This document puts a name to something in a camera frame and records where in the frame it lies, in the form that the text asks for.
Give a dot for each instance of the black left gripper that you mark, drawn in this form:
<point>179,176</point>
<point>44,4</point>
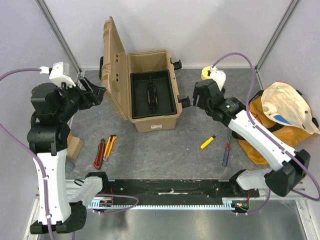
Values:
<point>90,98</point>

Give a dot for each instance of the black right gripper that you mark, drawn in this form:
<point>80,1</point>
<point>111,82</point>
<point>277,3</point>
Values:
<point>202,95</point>

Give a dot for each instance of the tan plastic tool box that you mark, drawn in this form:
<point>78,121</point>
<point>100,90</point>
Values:
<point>116,67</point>

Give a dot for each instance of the black tool tray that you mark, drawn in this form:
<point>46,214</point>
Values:
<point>152,94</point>

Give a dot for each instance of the yellow black utility knife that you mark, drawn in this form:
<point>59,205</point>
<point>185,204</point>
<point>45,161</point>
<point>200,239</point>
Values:
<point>109,147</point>

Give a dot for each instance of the yellow handle screwdriver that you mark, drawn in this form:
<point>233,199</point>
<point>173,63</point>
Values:
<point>209,140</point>

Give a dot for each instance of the blue red handle screwdriver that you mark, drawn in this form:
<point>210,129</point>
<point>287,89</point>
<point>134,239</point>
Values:
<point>226,152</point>

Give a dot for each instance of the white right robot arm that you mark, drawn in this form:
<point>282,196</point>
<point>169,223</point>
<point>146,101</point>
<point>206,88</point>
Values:
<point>288,166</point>

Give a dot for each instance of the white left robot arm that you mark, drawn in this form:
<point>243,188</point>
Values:
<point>54,105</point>

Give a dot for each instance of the brown cardboard box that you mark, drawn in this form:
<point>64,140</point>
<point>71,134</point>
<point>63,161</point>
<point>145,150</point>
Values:
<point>74,146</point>

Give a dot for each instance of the red black utility knife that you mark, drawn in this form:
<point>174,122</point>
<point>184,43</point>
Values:
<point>100,155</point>

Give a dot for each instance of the silver drink can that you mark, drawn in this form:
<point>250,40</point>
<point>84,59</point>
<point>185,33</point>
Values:
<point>69,166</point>

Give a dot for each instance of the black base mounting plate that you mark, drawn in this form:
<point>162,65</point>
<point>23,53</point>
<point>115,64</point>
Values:
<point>178,191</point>

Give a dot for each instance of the orange cloth bag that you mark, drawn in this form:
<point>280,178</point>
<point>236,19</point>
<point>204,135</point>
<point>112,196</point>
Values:
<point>288,134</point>

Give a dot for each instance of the right aluminium corner profile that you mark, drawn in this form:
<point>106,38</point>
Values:
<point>293,4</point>

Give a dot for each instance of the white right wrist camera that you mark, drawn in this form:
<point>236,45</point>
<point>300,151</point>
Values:
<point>218,76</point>

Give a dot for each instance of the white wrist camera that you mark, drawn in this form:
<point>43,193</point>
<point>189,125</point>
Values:
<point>218,76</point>
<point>58,74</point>

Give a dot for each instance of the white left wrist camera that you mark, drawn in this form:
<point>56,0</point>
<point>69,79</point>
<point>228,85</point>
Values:
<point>58,74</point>

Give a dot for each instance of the aluminium corner frame profile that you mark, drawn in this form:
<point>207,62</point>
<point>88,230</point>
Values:
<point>42,5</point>

